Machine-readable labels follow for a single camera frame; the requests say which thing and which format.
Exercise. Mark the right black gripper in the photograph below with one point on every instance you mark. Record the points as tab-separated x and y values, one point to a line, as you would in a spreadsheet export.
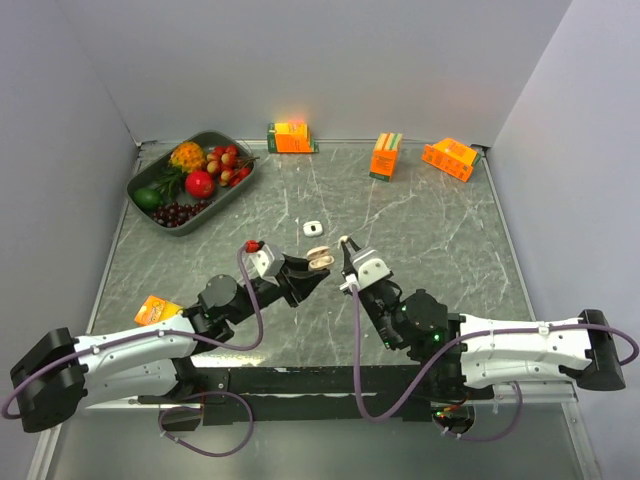
347	266

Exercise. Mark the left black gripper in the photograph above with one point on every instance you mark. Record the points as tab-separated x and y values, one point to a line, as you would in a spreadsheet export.
301	282

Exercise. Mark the beige earbud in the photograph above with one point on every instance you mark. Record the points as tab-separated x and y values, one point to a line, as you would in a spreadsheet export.
343	240

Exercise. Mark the beige earbud charging case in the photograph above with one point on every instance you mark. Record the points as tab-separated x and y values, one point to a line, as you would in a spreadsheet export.
319	258

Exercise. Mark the white earbud charging case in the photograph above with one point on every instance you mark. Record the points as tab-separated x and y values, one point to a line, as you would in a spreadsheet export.
312	229

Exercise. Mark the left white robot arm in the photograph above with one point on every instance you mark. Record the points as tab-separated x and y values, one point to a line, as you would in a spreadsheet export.
62	374

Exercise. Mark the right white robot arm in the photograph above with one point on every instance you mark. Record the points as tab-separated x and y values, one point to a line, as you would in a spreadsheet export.
463	351

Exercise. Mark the orange sponge box back middle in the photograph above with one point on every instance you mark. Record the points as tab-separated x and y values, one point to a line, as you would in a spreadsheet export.
385	155

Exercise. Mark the orange sponge box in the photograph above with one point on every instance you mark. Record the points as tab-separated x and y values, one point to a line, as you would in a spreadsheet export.
385	155
290	138
452	157
155	310

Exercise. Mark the red lychee bunch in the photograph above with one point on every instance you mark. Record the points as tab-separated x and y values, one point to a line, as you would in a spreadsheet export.
227	167

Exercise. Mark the red apple toy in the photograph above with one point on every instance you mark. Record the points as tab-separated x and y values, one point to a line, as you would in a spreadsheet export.
199	184

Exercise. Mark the orange sponge box back left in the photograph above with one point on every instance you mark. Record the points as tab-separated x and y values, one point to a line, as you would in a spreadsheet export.
290	138

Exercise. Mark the dark grape bunch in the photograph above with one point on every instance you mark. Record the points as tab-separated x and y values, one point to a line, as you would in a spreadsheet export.
175	215

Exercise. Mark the orange sponge box back right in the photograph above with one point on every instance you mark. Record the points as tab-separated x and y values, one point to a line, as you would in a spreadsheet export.
452	157

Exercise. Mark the orange sponge box front left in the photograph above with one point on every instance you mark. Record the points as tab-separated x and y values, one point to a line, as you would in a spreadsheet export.
155	310

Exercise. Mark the orange pineapple toy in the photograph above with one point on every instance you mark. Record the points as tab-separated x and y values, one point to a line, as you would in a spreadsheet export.
188	157

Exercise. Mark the green lime toy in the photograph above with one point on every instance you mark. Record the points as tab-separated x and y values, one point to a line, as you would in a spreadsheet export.
148	199

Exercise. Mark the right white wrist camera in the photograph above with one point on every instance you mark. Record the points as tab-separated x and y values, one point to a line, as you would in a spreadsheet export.
368	269

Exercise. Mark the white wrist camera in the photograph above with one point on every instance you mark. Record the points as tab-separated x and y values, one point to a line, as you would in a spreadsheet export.
267	259
368	269

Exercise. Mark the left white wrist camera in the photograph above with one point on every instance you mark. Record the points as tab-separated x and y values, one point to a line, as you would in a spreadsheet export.
267	259

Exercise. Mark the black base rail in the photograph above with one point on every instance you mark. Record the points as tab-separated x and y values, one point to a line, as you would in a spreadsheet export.
313	393

